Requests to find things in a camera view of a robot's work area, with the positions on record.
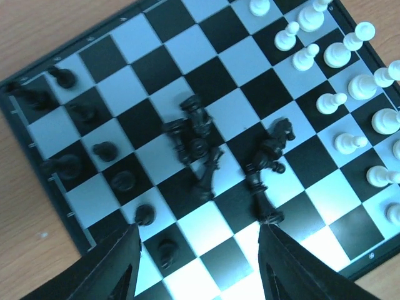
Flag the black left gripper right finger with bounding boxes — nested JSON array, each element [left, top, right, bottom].
[[258, 224, 377, 300]]

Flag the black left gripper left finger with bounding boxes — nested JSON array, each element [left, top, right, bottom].
[[23, 224, 141, 299]]

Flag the black and white chessboard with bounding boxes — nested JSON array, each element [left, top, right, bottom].
[[1, 1, 399, 299]]

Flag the black rook chess piece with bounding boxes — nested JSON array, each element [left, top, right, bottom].
[[5, 81, 53, 110]]

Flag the black pawn chess piece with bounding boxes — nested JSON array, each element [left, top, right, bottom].
[[47, 66, 76, 89]]

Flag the black king chess piece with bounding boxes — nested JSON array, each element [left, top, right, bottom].
[[246, 164, 284, 224]]

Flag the black knight chess piece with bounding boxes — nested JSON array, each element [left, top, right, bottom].
[[252, 118, 296, 174]]

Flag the black pile of chess pieces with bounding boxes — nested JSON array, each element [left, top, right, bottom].
[[162, 95, 224, 201]]

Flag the white king chess piece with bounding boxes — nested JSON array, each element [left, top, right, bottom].
[[347, 60, 399, 101]]

